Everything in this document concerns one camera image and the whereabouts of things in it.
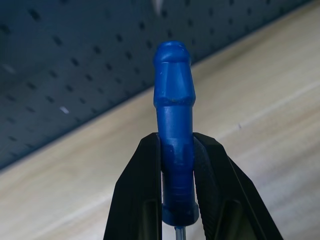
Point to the dark grey perforated pegboard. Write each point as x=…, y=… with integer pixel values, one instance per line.
x=75, y=62

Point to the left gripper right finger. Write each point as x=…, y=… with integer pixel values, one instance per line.
x=225, y=190

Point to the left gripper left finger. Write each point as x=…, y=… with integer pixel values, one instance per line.
x=136, y=190

